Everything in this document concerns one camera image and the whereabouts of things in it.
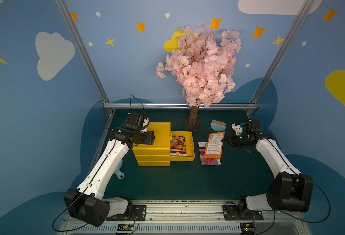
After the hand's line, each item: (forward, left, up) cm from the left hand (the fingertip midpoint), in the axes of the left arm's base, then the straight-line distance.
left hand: (149, 135), depth 78 cm
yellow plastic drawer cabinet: (-8, -5, -7) cm, 12 cm away
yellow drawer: (-2, -24, -16) cm, 29 cm away
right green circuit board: (-38, -53, -26) cm, 70 cm away
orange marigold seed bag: (+2, -17, -16) cm, 23 cm away
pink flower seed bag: (+7, -33, -23) cm, 41 cm away
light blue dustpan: (-14, +18, -20) cm, 30 cm away
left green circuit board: (-39, +10, -24) cm, 47 cm away
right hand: (+4, -43, -7) cm, 44 cm away
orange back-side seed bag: (+2, -38, -11) cm, 40 cm away
